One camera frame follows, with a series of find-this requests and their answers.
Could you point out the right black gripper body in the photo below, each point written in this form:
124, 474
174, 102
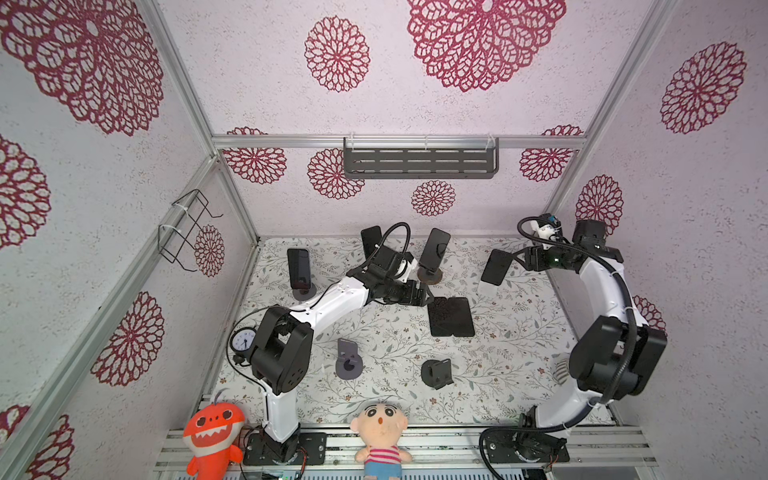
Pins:
540, 260

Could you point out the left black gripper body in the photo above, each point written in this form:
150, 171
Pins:
404, 293

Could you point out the black phone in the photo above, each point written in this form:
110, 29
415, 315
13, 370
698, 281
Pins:
371, 238
440, 313
434, 250
299, 268
497, 266
459, 318

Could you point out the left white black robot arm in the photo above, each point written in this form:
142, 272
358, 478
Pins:
279, 355

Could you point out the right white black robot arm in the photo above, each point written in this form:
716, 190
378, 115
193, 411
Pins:
619, 352

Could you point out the wooden base stand centre-right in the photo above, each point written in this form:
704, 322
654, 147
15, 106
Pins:
429, 277

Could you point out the white folding phone stand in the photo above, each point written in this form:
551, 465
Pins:
486, 289

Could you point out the front right black stand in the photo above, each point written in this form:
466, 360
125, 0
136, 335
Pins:
437, 374

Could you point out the front left grey round stand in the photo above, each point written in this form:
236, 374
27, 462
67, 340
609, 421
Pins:
349, 364

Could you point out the back left grey stand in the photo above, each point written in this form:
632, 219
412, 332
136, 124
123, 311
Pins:
302, 295

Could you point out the striped ceramic mug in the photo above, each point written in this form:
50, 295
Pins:
560, 370

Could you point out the cartoon boy plush doll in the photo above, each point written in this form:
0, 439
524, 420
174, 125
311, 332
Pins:
380, 427

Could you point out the round pressure gauge dial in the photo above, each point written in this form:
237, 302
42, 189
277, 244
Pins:
242, 341

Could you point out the red shark plush toy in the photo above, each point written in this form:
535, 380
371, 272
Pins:
211, 435

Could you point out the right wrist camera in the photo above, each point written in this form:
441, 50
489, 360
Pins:
548, 227

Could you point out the grey metal wall shelf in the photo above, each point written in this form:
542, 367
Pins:
424, 163

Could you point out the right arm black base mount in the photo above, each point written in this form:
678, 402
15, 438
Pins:
508, 445

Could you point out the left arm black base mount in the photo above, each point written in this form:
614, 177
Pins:
306, 448

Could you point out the black wire wall rack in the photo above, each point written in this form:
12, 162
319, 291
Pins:
172, 238

